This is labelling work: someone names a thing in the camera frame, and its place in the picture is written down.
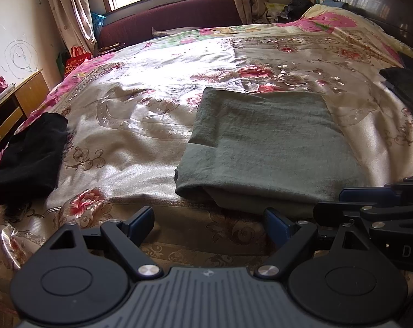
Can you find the brown handbag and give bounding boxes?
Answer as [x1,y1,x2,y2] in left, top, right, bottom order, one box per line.
[98,42,125,56]

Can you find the blue plastic bag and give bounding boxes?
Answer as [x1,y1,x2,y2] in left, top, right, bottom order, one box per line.
[91,12,106,39]

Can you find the black clothes pile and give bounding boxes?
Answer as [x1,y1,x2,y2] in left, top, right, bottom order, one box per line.
[284,0,315,20]

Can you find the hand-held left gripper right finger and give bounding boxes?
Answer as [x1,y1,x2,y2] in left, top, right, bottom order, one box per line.
[255,208,378,280]

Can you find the red shopping bag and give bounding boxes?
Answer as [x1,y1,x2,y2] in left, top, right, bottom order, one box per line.
[64,45,91,78]

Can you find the floral satin bedspread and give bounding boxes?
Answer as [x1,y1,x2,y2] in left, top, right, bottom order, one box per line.
[0,4,413,317]

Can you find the wooden desk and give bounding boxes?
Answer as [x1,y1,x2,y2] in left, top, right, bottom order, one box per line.
[0,69,52,159]

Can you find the dark wooden headboard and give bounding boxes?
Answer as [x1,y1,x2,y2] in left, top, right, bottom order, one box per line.
[331,0,413,51]

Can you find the olive green pants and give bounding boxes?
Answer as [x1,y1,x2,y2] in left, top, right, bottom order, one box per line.
[174,86,368,220]

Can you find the black folded pants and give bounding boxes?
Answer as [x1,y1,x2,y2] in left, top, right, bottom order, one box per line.
[0,112,69,213]
[379,66,413,122]

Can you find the maroon sofa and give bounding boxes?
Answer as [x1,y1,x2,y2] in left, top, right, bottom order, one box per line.
[96,0,243,51]

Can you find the green bag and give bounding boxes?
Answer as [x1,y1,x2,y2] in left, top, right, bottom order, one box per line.
[55,51,68,80]

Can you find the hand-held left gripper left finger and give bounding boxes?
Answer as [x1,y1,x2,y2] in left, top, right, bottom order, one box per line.
[50,206,163,280]

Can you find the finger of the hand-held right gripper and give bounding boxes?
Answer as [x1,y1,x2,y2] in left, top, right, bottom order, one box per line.
[313,202,413,240]
[339,175,413,208]

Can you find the pale yellow cloth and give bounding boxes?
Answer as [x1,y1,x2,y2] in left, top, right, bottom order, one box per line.
[264,1,286,18]

